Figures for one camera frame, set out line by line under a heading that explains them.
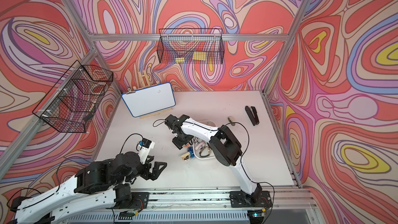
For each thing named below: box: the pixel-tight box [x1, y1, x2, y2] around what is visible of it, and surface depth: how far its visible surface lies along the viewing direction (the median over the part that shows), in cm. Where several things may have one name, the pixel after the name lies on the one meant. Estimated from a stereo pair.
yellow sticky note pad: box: [192, 51, 207, 61], surface depth 92 cm
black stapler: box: [245, 105, 260, 126], surface depth 107 cm
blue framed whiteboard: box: [121, 82, 177, 118], surface depth 93 cm
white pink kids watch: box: [194, 141, 206, 151], surface depth 90 cm
